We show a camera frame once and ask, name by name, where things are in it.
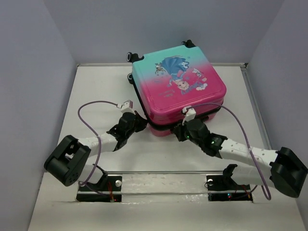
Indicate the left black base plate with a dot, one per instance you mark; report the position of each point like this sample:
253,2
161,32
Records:
107,192

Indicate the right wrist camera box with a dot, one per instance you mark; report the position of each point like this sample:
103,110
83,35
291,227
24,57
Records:
189,114

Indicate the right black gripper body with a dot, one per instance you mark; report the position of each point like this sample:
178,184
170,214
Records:
184,134

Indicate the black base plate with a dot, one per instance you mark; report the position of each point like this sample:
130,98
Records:
107,192
220,190

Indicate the aluminium table rail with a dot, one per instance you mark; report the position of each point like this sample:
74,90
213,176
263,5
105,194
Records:
215,172

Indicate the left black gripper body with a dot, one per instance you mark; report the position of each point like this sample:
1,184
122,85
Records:
138,126

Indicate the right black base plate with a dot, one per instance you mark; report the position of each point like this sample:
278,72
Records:
220,190

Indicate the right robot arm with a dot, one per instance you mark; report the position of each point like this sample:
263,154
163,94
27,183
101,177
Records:
280,169

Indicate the pink teal kids suitcase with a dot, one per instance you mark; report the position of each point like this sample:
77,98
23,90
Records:
168,80

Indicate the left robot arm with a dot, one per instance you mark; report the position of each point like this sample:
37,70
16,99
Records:
67,162

